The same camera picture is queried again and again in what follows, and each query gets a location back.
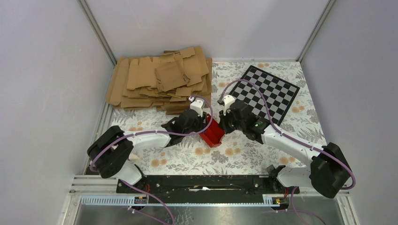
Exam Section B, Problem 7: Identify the red paper box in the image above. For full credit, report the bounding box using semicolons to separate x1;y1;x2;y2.
199;112;225;148

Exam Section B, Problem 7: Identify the stack of brown cardboard blanks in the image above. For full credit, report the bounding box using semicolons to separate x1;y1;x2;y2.
106;46;213;114

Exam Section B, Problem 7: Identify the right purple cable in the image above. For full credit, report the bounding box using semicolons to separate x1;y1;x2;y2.
217;78;357;225

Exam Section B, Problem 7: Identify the black white checkerboard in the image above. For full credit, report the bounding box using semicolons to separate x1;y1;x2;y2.
229;66;300;125

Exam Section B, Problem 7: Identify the purple cable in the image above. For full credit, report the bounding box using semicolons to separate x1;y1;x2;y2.
89;95;214;225
217;78;357;225

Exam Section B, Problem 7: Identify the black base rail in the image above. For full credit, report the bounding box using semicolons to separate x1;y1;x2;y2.
135;175;300;206

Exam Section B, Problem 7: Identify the small yellow white object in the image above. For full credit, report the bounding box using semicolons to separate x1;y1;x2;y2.
128;154;140;161

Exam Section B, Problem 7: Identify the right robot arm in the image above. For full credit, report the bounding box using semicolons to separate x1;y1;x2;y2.
218;95;356;198

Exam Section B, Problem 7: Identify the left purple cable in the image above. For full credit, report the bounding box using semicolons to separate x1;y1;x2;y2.
89;95;214;225

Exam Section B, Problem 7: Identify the floral patterned mat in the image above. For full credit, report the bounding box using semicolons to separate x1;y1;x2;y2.
111;62;328;175

